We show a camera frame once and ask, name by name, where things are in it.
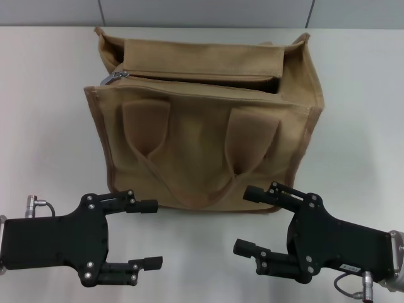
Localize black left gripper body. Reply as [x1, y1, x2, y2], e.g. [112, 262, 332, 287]
[0, 193, 110, 288]

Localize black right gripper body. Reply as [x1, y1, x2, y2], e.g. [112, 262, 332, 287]
[285, 193, 396, 283]

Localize khaki canvas food bag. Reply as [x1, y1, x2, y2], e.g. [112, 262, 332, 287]
[82, 27, 323, 216]

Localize silver metal zipper slider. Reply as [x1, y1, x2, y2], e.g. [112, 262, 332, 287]
[100, 71, 131, 86]

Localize left gripper cable with plug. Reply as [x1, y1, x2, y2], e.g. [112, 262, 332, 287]
[25, 194, 58, 218]

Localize gripper cable with plug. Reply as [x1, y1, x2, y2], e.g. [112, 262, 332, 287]
[25, 194, 58, 218]
[334, 270, 379, 300]

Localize right gripper cable with plug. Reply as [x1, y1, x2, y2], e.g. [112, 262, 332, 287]
[334, 270, 379, 300]

